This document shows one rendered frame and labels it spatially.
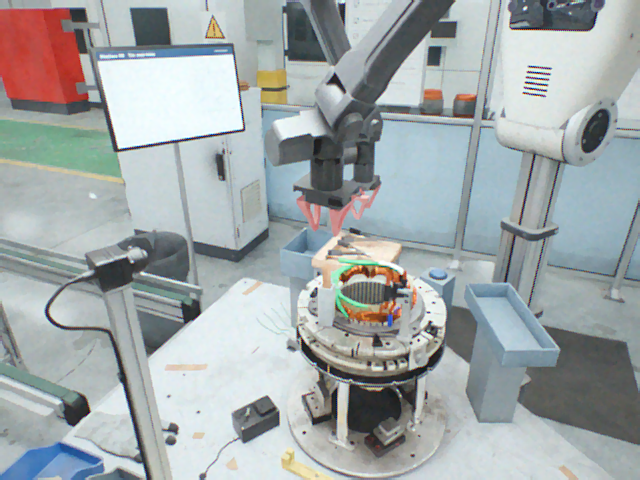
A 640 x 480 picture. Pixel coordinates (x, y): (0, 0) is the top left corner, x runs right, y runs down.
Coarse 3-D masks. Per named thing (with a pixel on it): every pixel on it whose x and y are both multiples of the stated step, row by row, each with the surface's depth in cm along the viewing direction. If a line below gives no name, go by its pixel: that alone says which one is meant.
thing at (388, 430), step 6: (384, 420) 101; (390, 420) 101; (378, 426) 101; (384, 426) 100; (390, 426) 100; (396, 426) 100; (378, 432) 100; (384, 432) 99; (390, 432) 99; (396, 432) 100; (402, 432) 100; (378, 438) 99; (384, 438) 98; (390, 438) 98; (396, 438) 99; (384, 444) 98
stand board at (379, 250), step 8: (336, 240) 132; (328, 248) 128; (344, 248) 128; (360, 248) 128; (376, 248) 128; (384, 248) 128; (392, 248) 128; (400, 248) 129; (320, 256) 123; (344, 256) 123; (352, 256) 123; (376, 256) 123; (384, 256) 123; (392, 256) 123; (312, 264) 123; (320, 264) 122; (336, 264) 119; (344, 264) 119
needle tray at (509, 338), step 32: (480, 288) 111; (512, 288) 109; (480, 320) 102; (512, 320) 104; (480, 352) 106; (512, 352) 89; (544, 352) 89; (480, 384) 106; (512, 384) 103; (480, 416) 107; (512, 416) 107
